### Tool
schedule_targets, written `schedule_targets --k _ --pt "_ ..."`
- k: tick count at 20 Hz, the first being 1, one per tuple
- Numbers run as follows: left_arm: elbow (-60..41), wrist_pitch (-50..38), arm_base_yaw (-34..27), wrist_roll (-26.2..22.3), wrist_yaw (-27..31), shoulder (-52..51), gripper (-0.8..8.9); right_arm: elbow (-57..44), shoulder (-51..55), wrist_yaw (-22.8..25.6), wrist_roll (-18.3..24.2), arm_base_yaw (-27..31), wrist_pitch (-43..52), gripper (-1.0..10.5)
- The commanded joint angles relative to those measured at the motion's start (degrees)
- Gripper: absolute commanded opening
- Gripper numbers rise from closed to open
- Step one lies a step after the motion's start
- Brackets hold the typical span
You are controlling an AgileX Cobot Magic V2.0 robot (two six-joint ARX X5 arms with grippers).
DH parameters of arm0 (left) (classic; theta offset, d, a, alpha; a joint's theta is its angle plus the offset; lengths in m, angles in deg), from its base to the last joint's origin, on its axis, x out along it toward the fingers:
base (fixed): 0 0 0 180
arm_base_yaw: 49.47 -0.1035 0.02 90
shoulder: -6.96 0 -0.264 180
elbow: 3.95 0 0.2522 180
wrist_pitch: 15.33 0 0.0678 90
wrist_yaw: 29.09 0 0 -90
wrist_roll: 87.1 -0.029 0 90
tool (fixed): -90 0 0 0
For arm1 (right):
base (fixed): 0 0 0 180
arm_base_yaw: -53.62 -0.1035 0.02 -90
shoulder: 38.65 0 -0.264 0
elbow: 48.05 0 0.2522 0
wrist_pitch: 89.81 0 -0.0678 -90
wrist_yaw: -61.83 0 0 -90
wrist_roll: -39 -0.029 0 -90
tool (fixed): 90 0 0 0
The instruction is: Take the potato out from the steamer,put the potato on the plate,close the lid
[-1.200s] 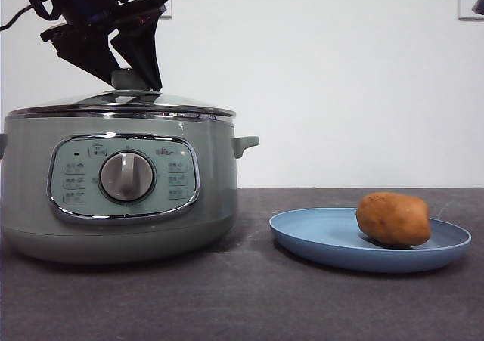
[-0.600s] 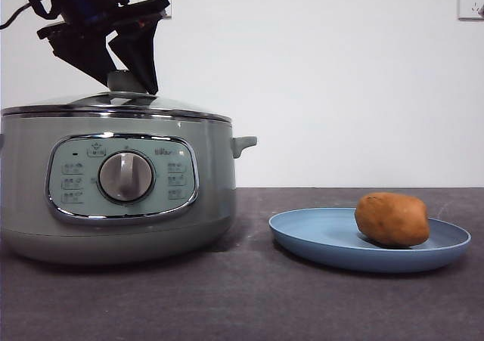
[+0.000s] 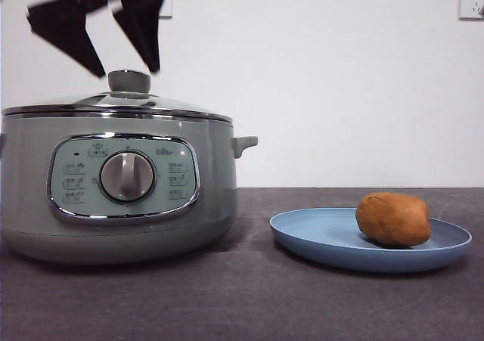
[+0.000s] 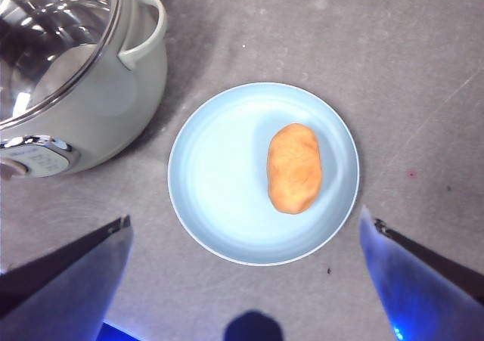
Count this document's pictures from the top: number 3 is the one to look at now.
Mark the white wall socket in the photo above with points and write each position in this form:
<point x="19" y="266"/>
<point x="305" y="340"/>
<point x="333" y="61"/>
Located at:
<point x="472" y="2"/>
<point x="166" y="4"/>

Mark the blue round plate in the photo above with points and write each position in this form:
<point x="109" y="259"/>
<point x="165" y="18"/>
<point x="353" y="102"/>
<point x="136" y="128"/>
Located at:
<point x="321" y="239"/>

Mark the pale green electric steamer pot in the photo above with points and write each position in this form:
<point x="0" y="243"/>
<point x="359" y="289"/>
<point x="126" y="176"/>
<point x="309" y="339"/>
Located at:
<point x="211" y="190"/>

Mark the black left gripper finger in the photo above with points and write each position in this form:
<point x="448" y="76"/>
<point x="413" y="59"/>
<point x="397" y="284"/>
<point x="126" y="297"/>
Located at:
<point x="66" y="31"/>
<point x="141" y="27"/>

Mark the brown potato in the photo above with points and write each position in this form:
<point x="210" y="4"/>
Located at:
<point x="393" y="220"/>

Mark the glass lid with green knob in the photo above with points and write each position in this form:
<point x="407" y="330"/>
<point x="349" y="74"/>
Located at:
<point x="128" y="81"/>

